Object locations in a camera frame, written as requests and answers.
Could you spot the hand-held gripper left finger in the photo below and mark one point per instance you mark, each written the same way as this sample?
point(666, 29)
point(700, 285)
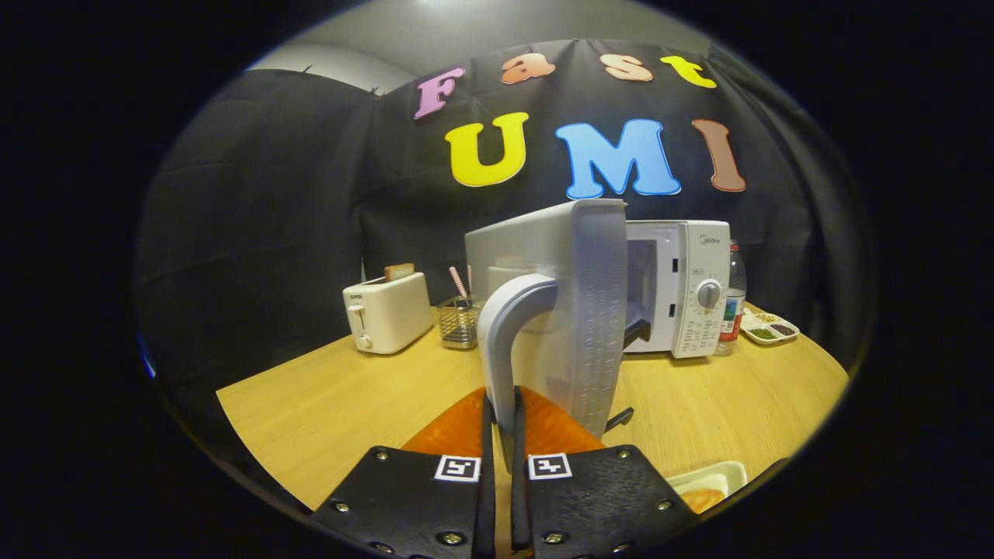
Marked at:
point(488, 481)

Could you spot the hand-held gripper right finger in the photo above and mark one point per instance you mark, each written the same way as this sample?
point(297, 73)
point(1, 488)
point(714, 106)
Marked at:
point(519, 481)

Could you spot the white rectangular food tray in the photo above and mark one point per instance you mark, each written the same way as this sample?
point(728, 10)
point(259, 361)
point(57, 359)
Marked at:
point(710, 475)

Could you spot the white microwave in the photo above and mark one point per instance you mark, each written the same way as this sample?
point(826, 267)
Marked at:
point(683, 264)

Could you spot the white toaster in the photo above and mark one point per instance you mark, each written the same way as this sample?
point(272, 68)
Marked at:
point(388, 314)

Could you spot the pink striped straw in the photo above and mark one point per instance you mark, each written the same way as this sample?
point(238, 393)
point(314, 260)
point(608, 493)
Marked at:
point(458, 282)

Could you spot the brown toast slice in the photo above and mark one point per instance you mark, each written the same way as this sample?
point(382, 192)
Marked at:
point(399, 272)

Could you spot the clear plastic water bottle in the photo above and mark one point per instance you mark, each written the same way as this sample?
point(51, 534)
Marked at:
point(734, 287)

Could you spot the white divided dish with beans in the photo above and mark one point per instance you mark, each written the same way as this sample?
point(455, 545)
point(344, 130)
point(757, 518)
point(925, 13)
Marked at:
point(769, 328)

